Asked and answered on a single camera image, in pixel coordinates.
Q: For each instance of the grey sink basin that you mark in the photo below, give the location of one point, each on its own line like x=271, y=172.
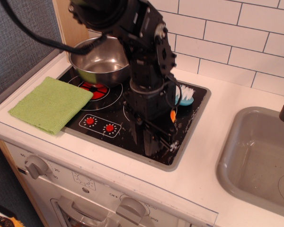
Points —
x=251, y=166

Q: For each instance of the white toy oven front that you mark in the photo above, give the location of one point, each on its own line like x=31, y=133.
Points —
x=66, y=198

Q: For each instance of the grey oven knob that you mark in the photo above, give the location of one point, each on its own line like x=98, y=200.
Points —
x=35, y=166
x=131, y=210

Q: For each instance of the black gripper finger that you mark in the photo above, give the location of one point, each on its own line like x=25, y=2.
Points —
x=152, y=143
x=133, y=130

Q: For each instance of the green cloth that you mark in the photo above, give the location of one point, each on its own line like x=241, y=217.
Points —
x=51, y=105

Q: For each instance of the orange toy fish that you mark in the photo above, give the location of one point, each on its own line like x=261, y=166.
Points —
x=173, y=115

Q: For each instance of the metal bowl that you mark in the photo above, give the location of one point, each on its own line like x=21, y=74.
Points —
x=106, y=64

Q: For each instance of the grey left oven knob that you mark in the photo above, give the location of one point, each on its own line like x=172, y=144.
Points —
x=35, y=166

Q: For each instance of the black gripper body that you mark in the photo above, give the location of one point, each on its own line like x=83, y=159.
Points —
x=151, y=107

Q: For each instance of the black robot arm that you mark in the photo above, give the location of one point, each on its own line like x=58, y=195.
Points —
x=140, y=29

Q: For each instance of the black toy stovetop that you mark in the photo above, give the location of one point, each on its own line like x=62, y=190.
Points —
x=105, y=122

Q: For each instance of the blue brush white bristles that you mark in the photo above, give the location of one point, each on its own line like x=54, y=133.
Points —
x=184, y=96

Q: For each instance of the orange object bottom left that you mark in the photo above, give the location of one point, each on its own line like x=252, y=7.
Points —
x=16, y=222

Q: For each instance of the grey right oven knob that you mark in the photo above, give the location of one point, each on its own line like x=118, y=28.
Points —
x=131, y=210

